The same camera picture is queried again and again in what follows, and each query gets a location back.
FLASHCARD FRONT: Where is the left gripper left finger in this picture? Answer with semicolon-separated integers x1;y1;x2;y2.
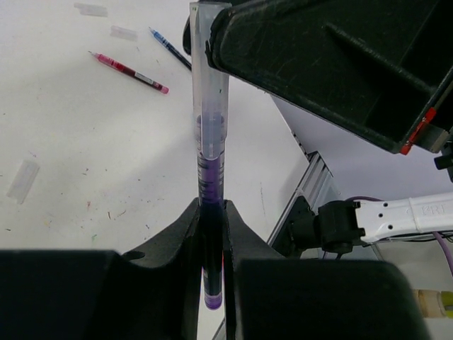
1;201;201;339

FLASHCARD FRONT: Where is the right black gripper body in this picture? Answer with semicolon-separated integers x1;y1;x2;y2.
401;65;452;155

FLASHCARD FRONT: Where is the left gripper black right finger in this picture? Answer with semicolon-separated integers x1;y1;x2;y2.
224;202;430;339

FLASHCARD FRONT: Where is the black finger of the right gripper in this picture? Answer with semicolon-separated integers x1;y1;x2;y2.
210;1;452;154

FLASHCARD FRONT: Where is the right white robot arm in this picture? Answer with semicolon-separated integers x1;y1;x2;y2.
208;1;452;256

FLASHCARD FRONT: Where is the purple pen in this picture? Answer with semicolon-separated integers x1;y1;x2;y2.
195;116;224;310

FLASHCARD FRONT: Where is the dark blue pen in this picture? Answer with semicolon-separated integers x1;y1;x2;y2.
149;28;192;71

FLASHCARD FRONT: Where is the red pen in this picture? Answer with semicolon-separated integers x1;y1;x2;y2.
88;51;169;94

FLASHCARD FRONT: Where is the aluminium rail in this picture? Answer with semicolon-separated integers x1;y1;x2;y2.
268;152;340;249

